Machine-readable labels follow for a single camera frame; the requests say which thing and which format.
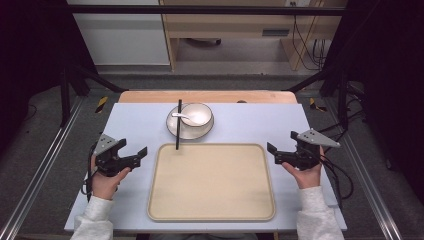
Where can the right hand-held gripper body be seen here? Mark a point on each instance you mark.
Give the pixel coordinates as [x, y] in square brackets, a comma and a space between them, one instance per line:
[305, 156]

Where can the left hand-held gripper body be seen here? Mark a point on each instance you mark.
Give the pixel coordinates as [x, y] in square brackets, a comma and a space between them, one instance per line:
[108, 161]

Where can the person's right hand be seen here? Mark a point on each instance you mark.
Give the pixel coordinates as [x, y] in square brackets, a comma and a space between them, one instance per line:
[308, 178]

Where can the person's left hand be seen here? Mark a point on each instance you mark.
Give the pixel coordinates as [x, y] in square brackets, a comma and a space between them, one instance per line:
[105, 186]

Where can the yellow and black tape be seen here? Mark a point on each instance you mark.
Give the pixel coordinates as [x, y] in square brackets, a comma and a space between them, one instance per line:
[315, 104]
[101, 104]

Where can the black chopsticks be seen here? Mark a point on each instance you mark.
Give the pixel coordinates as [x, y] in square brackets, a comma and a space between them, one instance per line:
[178, 133]

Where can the white ceramic spoon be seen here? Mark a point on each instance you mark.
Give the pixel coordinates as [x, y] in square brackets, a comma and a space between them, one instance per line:
[181, 115]

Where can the white plate with dark rim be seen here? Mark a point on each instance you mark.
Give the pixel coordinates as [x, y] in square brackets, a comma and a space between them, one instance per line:
[195, 132]

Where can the black metal stand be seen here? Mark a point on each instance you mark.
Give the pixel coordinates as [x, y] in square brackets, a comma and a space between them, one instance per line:
[341, 100]
[66, 96]

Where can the beige tray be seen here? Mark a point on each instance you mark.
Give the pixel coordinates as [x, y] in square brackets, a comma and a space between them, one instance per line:
[211, 183]

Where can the white bowl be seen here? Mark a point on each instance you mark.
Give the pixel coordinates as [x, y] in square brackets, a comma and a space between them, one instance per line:
[201, 112]

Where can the wooden table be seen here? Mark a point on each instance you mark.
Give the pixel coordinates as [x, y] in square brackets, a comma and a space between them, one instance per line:
[206, 96]

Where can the white cabinet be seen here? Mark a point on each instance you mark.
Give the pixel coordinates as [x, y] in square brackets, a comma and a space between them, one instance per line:
[123, 40]

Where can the black curtain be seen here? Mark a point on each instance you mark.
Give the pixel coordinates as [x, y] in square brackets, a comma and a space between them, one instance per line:
[390, 83]
[30, 60]

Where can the light wooden desk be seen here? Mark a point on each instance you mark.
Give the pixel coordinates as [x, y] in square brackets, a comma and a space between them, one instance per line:
[226, 25]

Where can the aluminium rail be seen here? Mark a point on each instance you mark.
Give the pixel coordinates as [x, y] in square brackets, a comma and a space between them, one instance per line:
[43, 160]
[366, 180]

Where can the black frame bar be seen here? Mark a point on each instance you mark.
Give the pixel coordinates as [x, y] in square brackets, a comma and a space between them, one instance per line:
[200, 10]

